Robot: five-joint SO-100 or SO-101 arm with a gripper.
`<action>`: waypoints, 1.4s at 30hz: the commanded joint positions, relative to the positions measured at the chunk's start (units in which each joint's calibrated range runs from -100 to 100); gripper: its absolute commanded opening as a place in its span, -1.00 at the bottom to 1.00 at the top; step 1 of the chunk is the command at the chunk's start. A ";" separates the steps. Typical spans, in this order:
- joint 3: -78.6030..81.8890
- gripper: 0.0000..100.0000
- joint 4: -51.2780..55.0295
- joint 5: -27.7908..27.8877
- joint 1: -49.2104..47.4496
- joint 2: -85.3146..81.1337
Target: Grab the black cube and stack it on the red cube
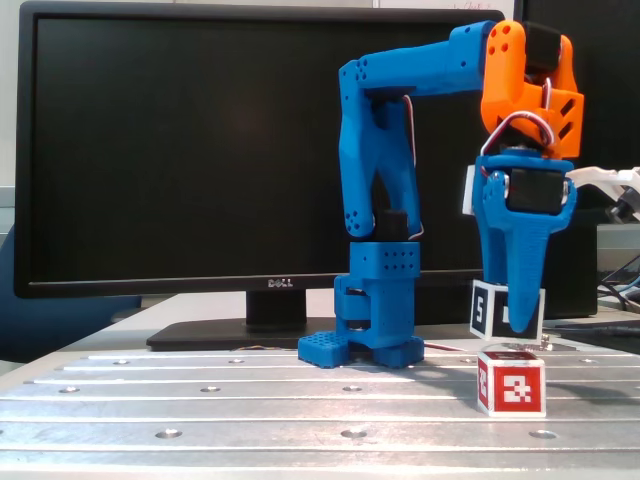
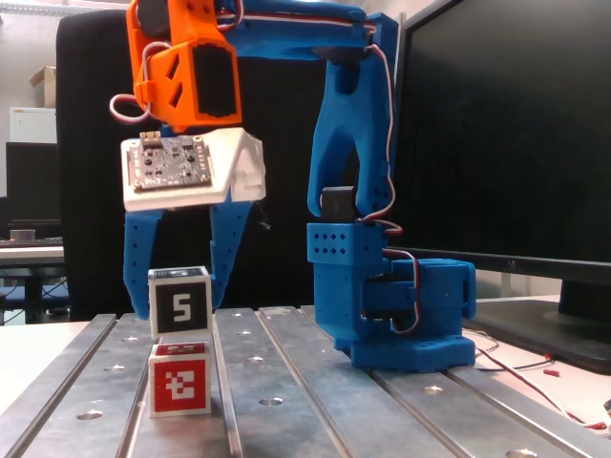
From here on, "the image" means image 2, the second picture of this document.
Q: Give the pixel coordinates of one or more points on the white cabinet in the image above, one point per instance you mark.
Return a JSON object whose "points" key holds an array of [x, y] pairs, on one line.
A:
{"points": [[31, 125]]}

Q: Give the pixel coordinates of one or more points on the white camera mount with board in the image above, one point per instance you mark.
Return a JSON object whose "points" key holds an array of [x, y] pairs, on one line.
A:
{"points": [[238, 167]]}

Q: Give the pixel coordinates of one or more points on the black cube with marker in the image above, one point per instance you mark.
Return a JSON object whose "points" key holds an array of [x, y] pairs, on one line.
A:
{"points": [[181, 305]]}

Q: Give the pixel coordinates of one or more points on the aluminium slotted base plate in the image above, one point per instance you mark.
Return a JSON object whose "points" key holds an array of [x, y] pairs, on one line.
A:
{"points": [[334, 420]]}

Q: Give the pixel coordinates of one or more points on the small distant black monitor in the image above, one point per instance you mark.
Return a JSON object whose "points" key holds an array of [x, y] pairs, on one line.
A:
{"points": [[31, 181]]}

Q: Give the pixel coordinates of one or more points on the grey tape roll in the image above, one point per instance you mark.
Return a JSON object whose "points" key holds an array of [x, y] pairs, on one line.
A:
{"points": [[23, 235]]}

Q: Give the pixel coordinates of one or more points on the red cube with marker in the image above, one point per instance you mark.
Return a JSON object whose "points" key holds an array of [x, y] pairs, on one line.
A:
{"points": [[179, 381]]}

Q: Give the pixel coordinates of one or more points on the black Dell monitor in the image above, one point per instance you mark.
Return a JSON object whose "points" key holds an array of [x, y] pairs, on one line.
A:
{"points": [[525, 95]]}

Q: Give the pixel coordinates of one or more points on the dark keyboard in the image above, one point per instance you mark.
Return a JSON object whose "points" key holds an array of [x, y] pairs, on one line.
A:
{"points": [[28, 242]]}

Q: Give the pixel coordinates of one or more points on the white office desk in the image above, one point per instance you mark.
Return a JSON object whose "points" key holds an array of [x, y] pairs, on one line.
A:
{"points": [[28, 255]]}

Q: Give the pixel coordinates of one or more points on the black office chair back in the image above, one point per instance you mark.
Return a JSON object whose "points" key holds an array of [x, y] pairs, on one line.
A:
{"points": [[86, 167]]}

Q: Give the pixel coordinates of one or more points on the cardboard box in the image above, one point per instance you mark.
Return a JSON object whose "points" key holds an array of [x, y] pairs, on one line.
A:
{"points": [[45, 83]]}

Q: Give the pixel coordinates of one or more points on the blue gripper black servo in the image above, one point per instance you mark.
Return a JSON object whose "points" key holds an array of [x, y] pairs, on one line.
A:
{"points": [[228, 234]]}

